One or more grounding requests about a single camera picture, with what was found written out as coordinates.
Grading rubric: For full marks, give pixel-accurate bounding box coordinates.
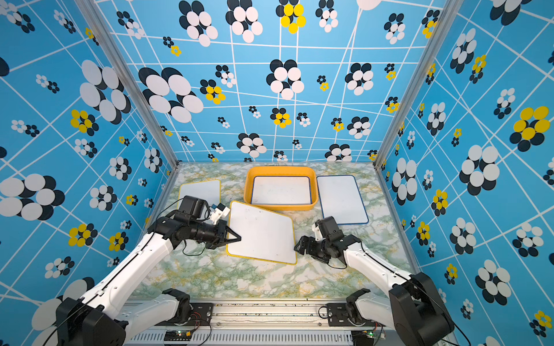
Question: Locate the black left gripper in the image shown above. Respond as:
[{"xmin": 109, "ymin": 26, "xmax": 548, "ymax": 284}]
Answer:
[{"xmin": 191, "ymin": 218, "xmax": 244, "ymax": 247}]

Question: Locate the yellow-framed whiteboard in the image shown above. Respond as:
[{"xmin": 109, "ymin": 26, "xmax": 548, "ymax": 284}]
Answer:
[
  {"xmin": 227, "ymin": 201, "xmax": 297, "ymax": 265},
  {"xmin": 173, "ymin": 180, "xmax": 221, "ymax": 231}
]

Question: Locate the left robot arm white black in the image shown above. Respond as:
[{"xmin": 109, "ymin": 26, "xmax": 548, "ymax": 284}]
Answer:
[{"xmin": 52, "ymin": 217, "xmax": 242, "ymax": 345}]

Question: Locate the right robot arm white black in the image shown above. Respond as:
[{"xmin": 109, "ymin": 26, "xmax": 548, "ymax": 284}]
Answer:
[{"xmin": 294, "ymin": 235, "xmax": 455, "ymax": 345}]

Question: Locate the yellow plastic storage box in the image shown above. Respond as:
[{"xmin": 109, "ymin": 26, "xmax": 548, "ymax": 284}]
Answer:
[{"xmin": 244, "ymin": 166, "xmax": 319, "ymax": 211}]

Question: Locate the right green circuit board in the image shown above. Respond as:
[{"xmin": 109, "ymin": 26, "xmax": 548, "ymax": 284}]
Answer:
[{"xmin": 351, "ymin": 331, "xmax": 375, "ymax": 346}]

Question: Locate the green circuit board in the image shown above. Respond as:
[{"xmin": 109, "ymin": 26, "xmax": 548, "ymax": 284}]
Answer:
[
  {"xmin": 351, "ymin": 331, "xmax": 375, "ymax": 346},
  {"xmin": 164, "ymin": 330, "xmax": 193, "ymax": 343}
]

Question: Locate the left green circuit board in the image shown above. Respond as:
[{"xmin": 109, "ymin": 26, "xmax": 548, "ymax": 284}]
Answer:
[{"xmin": 164, "ymin": 330, "xmax": 193, "ymax": 343}]

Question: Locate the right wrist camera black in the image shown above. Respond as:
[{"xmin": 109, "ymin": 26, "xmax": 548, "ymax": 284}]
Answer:
[{"xmin": 312, "ymin": 216, "xmax": 344, "ymax": 242}]

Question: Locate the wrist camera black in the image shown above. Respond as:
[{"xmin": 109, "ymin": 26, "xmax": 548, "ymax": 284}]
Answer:
[
  {"xmin": 177, "ymin": 195, "xmax": 230, "ymax": 225},
  {"xmin": 312, "ymin": 216, "xmax": 344, "ymax": 242}
]

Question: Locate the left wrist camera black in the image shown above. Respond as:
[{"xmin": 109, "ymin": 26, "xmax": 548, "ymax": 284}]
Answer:
[{"xmin": 177, "ymin": 195, "xmax": 230, "ymax": 225}]

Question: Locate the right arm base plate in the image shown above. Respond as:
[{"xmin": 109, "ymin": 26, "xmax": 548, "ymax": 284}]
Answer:
[{"xmin": 324, "ymin": 303, "xmax": 379, "ymax": 328}]

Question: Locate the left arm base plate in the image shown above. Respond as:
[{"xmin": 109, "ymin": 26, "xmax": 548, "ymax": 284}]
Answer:
[{"xmin": 172, "ymin": 303, "xmax": 214, "ymax": 327}]

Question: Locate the aluminium front rail frame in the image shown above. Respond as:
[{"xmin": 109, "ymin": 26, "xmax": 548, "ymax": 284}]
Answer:
[{"xmin": 81, "ymin": 298, "xmax": 460, "ymax": 346}]

